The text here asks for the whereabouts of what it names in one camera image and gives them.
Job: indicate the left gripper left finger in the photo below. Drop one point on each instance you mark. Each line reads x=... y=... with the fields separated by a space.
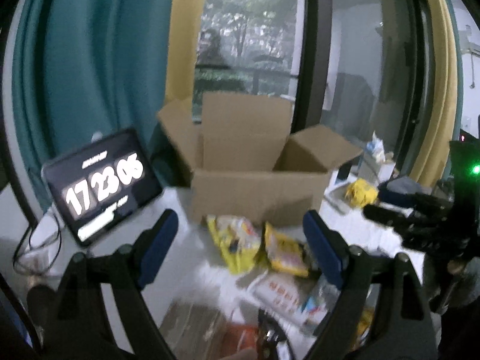
x=154 y=245

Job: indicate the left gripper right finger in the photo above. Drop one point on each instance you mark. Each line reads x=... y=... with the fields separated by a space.
x=328 y=248

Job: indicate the yellow black snack bag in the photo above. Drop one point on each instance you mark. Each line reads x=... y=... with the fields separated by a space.
x=285 y=254

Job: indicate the white red text snack pack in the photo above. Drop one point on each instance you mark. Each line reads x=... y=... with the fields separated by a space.
x=285 y=295

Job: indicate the yellow chips bag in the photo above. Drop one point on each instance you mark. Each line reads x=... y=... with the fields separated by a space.
x=238 y=241

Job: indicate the clear bag of biscuits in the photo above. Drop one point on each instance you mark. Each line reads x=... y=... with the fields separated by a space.
x=194 y=330

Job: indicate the orange snack bag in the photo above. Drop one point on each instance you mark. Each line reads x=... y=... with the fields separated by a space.
x=239 y=337

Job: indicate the small blue snack packet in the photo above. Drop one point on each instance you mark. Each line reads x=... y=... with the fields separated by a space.
x=319 y=305

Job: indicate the grey cloth pouch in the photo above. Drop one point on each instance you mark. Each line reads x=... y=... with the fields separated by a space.
x=405 y=185

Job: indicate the yellow right curtain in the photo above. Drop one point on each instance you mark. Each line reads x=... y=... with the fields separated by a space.
x=433 y=155

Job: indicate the yellow curtain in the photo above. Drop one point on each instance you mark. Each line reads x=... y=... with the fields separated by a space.
x=433 y=155
x=185 y=23

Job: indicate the tablet showing clock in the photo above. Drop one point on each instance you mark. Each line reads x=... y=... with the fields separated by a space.
x=96 y=187

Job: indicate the brown cardboard box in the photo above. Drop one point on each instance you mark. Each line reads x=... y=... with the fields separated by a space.
x=242 y=158

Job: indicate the yellow left curtain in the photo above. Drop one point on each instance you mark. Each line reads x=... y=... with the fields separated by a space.
x=185 y=23

